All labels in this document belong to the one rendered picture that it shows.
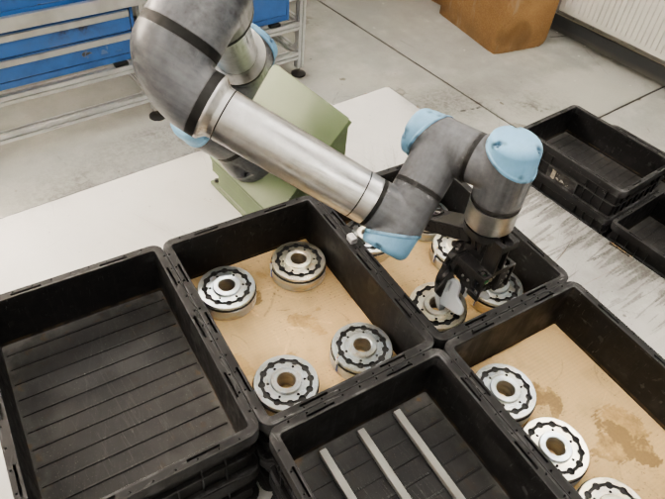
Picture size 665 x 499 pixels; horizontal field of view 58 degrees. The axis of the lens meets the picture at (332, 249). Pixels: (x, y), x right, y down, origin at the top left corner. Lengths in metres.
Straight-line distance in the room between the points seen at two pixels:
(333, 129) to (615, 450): 0.80
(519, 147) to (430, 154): 0.12
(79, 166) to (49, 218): 1.34
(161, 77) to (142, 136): 2.16
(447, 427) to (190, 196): 0.85
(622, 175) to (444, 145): 1.45
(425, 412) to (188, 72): 0.62
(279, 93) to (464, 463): 0.89
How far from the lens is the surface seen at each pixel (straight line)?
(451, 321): 1.05
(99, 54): 2.86
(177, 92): 0.83
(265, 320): 1.07
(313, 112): 1.35
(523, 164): 0.83
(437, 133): 0.87
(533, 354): 1.12
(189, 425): 0.97
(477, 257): 0.97
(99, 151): 2.92
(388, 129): 1.78
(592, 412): 1.10
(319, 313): 1.08
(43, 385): 1.06
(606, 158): 2.32
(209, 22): 0.84
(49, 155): 2.95
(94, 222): 1.49
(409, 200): 0.86
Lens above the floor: 1.67
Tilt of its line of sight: 45 degrees down
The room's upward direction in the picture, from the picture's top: 6 degrees clockwise
